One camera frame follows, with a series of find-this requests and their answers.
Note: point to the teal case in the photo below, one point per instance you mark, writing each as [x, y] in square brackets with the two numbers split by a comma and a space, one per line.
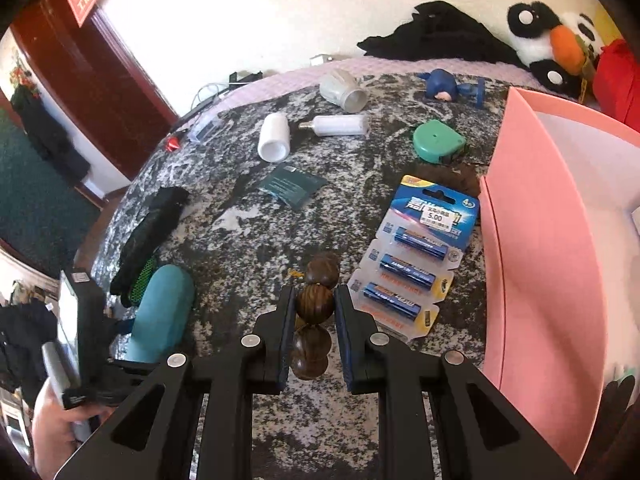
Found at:
[160, 310]

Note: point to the small white box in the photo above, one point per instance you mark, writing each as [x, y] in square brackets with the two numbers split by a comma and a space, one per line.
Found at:
[321, 59]

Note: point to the dark green packet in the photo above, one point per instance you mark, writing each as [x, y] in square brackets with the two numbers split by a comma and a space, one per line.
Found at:
[292, 184]

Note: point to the blue battery blister pack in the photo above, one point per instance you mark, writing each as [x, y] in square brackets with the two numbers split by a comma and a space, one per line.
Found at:
[415, 270]

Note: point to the person's left hand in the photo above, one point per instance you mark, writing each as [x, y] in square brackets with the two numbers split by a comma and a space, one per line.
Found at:
[50, 425]

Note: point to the dark wooden door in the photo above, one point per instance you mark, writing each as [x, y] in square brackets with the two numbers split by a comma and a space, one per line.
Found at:
[100, 90]

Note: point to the white tube with cap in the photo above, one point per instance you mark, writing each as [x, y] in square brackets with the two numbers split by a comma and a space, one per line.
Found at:
[340, 125]

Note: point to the pink storage box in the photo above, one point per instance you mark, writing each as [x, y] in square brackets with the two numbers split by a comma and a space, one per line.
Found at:
[540, 260]

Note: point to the green tape measure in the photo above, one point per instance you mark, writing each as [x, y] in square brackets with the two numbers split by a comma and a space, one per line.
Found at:
[437, 140]

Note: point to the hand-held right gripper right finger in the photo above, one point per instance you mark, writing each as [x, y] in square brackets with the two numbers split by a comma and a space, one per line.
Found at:
[346, 337]

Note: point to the yellow cushion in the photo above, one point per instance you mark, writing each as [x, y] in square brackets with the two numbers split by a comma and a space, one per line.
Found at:
[607, 25]

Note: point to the grey marbled desktop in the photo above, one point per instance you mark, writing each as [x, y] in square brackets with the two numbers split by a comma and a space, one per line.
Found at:
[240, 240]

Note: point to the lilac bed cover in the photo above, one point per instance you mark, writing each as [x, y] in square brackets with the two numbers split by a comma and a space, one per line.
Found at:
[390, 66]

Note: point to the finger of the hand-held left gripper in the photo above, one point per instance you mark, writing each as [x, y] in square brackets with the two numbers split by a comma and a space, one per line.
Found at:
[132, 375]

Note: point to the small red object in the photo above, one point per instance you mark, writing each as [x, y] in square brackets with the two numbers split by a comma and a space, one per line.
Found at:
[173, 143]

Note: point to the white ribbed cup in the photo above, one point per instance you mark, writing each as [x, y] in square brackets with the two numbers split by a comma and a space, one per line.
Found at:
[340, 87]

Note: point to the clear plastic packet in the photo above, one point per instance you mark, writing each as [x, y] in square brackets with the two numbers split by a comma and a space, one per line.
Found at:
[205, 127]

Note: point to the black fabric bundle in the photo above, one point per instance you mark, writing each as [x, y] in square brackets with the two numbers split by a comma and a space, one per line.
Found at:
[150, 230]

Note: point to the black cloth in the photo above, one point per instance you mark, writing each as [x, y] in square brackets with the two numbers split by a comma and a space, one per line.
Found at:
[445, 35]

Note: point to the blue toy figure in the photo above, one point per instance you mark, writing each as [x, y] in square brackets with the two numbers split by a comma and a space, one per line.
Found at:
[442, 85]

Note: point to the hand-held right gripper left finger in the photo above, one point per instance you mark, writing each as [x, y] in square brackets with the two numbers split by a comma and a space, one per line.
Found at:
[287, 332]

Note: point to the black hanging coat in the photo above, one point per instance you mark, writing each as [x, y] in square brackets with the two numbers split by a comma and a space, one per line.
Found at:
[47, 135]

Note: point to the red cushion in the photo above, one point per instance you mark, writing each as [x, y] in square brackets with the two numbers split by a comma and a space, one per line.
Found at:
[617, 85]

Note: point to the panda plush toy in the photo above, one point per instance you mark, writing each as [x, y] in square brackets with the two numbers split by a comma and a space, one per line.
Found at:
[537, 42]

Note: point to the white plastic bottle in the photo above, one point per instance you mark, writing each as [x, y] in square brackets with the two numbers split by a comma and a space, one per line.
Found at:
[274, 135]

